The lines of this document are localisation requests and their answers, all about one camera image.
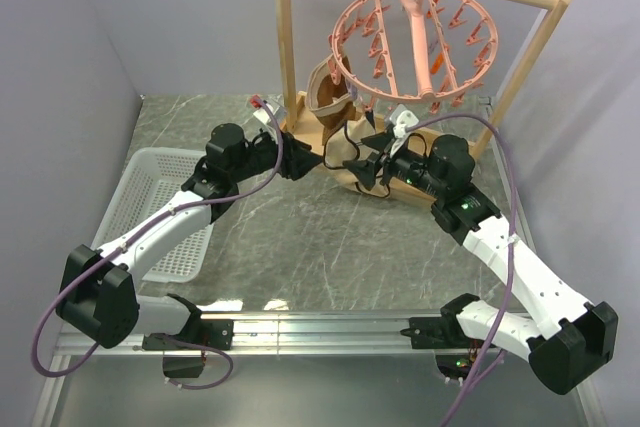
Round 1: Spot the white plastic basket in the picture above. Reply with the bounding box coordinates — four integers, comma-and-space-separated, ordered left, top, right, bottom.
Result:
91, 147, 213, 283

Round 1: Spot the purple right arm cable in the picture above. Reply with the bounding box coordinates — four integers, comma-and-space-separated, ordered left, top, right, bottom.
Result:
407, 113, 519, 427

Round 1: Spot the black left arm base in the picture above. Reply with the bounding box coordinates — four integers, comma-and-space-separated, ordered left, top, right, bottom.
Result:
142, 318, 234, 351

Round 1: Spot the wooden hanger rack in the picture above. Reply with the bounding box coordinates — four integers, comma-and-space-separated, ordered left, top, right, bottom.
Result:
268, 0, 577, 213

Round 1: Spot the pink round clip hanger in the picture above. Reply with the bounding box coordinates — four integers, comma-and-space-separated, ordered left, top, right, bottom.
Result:
328, 0, 499, 113

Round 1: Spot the aluminium mounting rail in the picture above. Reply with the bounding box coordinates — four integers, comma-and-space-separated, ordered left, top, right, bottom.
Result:
52, 310, 585, 359

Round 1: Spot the brown underwear on hanger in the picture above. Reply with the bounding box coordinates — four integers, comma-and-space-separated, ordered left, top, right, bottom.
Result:
305, 57, 359, 146

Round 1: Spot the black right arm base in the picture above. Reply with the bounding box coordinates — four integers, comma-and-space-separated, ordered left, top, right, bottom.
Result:
407, 317, 470, 350

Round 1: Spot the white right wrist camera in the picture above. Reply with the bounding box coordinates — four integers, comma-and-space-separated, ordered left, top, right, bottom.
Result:
385, 104, 419, 158

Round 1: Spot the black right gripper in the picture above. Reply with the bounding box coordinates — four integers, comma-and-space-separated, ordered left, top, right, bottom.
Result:
342, 130, 446, 200

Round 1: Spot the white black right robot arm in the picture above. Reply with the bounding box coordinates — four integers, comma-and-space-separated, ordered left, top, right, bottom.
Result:
343, 133, 618, 395

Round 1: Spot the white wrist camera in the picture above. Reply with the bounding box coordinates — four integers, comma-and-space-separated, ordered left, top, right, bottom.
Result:
385, 104, 419, 158
248, 95, 287, 130

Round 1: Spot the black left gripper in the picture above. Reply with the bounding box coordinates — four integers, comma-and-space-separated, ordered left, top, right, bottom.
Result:
230, 124, 324, 184

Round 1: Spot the beige underwear navy trim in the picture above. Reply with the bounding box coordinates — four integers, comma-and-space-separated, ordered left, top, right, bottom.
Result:
322, 116, 396, 200

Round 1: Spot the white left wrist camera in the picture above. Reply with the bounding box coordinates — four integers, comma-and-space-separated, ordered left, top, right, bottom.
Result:
248, 95, 287, 130

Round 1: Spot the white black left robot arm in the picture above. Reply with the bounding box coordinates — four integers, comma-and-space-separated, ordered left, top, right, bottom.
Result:
55, 123, 322, 349

